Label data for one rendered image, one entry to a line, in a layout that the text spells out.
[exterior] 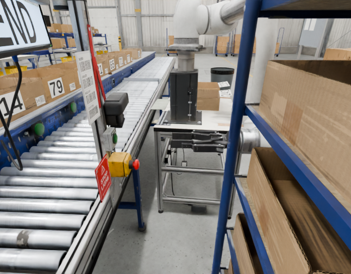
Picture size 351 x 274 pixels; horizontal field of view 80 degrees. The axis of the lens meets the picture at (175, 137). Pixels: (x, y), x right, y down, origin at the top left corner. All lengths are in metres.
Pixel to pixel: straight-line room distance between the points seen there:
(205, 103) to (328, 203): 1.46
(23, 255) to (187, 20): 1.23
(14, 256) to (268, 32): 0.98
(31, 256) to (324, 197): 0.69
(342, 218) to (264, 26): 0.65
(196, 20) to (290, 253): 1.20
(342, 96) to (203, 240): 1.46
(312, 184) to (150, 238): 1.44
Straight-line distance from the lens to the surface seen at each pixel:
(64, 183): 0.98
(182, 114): 1.40
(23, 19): 0.60
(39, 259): 0.74
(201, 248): 1.59
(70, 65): 2.33
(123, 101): 0.76
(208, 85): 2.24
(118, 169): 0.80
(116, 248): 1.63
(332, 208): 0.25
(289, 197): 0.56
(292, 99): 0.35
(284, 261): 0.39
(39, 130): 1.37
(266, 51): 0.80
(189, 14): 1.33
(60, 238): 0.76
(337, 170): 0.27
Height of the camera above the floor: 1.28
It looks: 26 degrees down
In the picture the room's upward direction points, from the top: straight up
